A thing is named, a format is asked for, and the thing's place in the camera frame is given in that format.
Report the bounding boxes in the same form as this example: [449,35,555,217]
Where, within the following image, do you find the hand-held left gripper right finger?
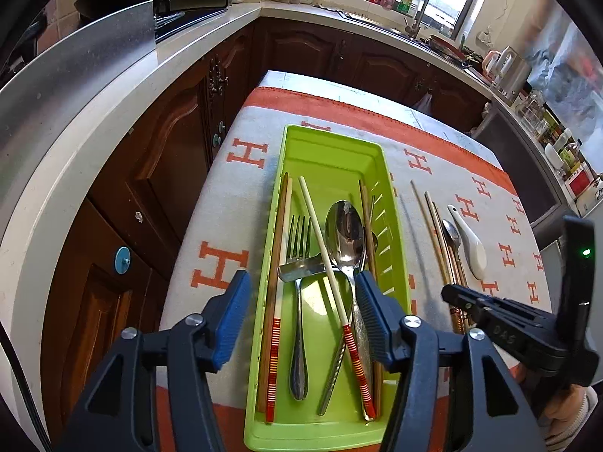
[354,270,549,452]

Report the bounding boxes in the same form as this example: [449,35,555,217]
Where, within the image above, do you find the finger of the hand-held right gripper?
[442,283,552,327]

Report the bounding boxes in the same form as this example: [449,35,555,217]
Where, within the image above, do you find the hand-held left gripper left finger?
[55,270,253,452]

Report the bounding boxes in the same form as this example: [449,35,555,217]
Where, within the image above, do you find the brown chopsticks pair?
[257,173,289,412]

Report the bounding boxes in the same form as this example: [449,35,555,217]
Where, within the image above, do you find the white ceramic spoon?
[447,204,488,280]

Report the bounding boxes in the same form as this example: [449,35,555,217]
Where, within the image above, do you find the plain brown chopstick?
[359,180,380,417]
[431,202,470,329]
[364,188,384,419]
[425,191,461,333]

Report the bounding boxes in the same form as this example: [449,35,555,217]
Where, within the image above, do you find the small metal spoon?
[442,219,472,293]

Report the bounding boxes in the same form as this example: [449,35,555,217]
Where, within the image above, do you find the cream red-striped chopstick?
[298,177,378,421]

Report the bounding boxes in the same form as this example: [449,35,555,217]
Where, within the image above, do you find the brown red-striped chopstick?
[265,176,294,423]

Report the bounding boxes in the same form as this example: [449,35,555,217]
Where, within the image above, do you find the plain-handled metal fork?
[287,215,312,401]

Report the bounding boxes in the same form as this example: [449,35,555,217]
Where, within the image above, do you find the large metal spoon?
[324,200,378,373]

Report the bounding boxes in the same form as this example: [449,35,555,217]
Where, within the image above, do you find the thin pale chopstick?
[411,180,450,290]

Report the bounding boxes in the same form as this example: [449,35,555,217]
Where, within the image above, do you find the green plastic utensil tray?
[243,124,413,452]

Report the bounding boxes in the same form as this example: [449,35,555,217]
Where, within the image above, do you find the person's right hand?
[515,368,591,435]

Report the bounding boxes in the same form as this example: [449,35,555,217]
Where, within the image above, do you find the orange white printed blanket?
[155,86,554,452]

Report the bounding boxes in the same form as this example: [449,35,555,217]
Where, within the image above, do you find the grey metal appliance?
[472,99,578,246]

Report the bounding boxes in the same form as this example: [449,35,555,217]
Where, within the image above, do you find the white red-label tub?
[565,165,595,199]

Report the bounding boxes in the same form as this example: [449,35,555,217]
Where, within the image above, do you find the clear glass jar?
[518,92,547,133]

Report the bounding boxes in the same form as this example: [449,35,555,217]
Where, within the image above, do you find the steel electric kettle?
[483,47,531,98]

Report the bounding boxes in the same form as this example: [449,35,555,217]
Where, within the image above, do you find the white patterned table cover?
[261,70,501,163]

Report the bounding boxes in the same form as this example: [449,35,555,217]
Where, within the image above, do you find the red pan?
[429,33,473,63]

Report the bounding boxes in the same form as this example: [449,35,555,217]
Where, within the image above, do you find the brown wooden kitchen cabinets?
[40,18,493,438]

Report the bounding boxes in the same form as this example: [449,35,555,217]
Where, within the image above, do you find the white kitchen countertop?
[0,0,582,321]

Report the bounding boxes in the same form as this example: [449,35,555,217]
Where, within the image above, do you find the steel kitchen sink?
[339,9,425,39]

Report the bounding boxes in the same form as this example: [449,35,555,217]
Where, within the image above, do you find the gas stove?
[153,7,228,41]

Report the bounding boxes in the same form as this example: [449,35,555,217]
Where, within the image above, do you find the steel kitchen faucet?
[404,0,431,39]

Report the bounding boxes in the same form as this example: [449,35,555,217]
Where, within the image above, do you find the wall poster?
[525,7,603,165]

